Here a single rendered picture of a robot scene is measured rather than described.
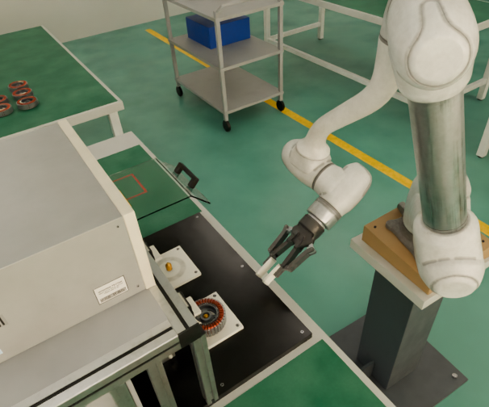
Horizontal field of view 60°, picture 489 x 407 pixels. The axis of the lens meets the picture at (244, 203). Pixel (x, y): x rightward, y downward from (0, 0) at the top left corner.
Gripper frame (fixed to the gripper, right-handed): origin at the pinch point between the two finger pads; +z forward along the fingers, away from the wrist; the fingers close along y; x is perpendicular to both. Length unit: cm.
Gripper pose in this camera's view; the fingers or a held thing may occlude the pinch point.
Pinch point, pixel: (269, 271)
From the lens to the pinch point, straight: 127.3
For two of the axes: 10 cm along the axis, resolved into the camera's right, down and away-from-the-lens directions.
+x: -4.7, -4.7, -7.5
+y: -5.6, -5.1, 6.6
